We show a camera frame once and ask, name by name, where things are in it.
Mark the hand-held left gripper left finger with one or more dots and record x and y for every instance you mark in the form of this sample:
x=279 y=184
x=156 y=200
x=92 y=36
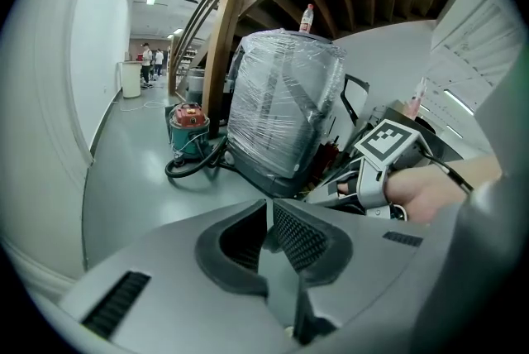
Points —
x=237 y=245

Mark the red label water bottle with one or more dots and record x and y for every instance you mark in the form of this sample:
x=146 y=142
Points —
x=307 y=19

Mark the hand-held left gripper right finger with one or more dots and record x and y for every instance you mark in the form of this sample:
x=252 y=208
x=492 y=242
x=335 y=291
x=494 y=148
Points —
x=308 y=240

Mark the wooden spiral staircase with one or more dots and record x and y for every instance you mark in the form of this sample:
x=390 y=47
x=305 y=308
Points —
x=223 y=54

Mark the pink lotion bottle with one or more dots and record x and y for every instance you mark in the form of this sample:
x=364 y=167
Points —
x=416 y=100

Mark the black plastic frame panel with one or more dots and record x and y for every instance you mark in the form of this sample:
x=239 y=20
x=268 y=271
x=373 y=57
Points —
x=355 y=96

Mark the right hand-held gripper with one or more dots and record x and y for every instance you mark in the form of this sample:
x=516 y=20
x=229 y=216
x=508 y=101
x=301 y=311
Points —
x=372 y=183

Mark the red green vacuum cleaner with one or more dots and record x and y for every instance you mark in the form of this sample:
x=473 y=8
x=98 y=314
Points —
x=190 y=129

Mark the person's right forearm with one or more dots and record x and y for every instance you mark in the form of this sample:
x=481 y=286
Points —
x=434 y=187

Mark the plastic-wrapped appliance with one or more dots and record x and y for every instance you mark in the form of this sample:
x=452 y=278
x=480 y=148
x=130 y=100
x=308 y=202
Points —
x=281 y=104

